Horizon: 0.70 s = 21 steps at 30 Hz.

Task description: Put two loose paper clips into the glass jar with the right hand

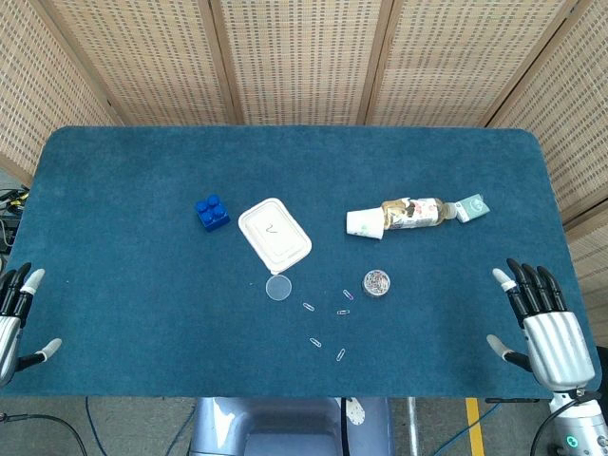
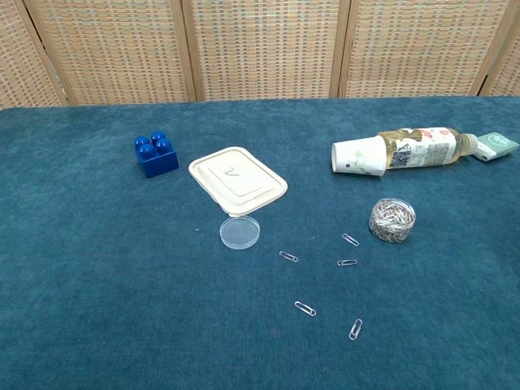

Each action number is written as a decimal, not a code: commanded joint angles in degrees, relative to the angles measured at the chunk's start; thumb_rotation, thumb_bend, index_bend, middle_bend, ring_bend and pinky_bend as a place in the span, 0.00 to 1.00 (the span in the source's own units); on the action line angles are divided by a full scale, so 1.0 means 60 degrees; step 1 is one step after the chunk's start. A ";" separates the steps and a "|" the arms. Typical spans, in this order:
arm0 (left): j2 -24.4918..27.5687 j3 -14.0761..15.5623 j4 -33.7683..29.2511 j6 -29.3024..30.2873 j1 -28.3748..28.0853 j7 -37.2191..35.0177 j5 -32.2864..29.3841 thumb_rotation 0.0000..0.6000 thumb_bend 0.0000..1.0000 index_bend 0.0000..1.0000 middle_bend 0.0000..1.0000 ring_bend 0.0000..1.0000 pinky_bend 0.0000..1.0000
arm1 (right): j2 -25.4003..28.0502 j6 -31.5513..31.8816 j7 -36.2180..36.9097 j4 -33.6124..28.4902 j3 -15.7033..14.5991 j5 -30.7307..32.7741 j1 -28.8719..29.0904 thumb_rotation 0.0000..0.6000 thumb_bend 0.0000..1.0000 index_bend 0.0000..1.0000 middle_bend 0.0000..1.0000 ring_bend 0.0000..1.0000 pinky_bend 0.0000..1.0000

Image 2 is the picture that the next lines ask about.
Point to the blue toy building block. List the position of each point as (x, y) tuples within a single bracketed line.
[(158, 164)]

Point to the white floral paper cup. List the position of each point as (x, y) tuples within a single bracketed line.
[(357, 156)]

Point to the clear round plastic lid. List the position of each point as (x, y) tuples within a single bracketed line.
[(239, 233)]

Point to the blue carpet table cover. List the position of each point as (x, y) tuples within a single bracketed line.
[(122, 284)]

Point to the green and white packet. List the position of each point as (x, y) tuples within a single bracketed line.
[(497, 142)]

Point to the clear tub of paperclips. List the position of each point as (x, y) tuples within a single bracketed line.
[(392, 221)]

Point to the woven wooden folding screen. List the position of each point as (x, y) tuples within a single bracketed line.
[(264, 48)]

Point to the white rectangular container lid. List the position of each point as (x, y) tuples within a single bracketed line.
[(235, 185)]

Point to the labelled tea drink bottle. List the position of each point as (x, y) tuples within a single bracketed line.
[(422, 150)]

